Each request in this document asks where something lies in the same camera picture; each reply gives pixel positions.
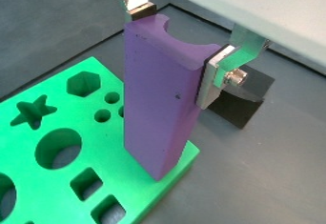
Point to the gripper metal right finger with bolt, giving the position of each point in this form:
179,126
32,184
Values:
221,69

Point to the purple arch block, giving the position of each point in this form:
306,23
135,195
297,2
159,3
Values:
162,77

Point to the green shape sorter board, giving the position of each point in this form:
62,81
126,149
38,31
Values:
66,171

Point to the black curved holder stand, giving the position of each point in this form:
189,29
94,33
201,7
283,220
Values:
238,102

